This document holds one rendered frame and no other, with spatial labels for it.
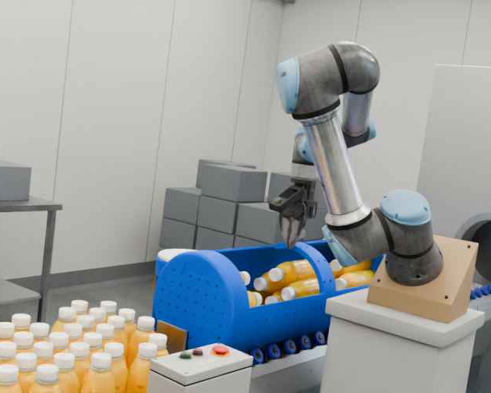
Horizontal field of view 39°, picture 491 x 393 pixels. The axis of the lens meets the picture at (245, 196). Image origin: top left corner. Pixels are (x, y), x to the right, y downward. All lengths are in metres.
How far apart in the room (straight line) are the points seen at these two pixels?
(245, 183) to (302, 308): 3.70
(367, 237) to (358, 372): 0.36
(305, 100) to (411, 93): 5.54
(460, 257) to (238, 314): 0.60
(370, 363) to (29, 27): 4.20
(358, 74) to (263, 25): 6.10
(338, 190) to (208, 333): 0.48
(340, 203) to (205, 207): 4.12
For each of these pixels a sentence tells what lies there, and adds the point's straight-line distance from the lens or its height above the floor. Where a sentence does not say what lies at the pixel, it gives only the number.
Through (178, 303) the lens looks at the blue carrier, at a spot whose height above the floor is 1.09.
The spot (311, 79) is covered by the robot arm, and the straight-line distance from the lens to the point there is 1.55.
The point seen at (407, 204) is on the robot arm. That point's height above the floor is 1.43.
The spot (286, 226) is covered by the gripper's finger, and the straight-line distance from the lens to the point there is 2.07.
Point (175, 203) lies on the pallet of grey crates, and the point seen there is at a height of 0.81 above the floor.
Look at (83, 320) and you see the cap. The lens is 1.62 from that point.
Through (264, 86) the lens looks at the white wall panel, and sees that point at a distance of 7.73.
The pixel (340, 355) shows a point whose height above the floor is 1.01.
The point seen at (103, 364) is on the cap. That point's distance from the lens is 1.40.
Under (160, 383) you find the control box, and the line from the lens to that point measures 1.39.
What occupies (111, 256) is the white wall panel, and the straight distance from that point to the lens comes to 6.31.
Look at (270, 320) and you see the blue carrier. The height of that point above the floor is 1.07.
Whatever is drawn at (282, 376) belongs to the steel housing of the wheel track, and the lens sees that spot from 2.00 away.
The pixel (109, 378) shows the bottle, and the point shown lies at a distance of 1.41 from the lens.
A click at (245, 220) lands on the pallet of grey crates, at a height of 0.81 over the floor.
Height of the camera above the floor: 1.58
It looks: 6 degrees down
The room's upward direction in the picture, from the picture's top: 7 degrees clockwise
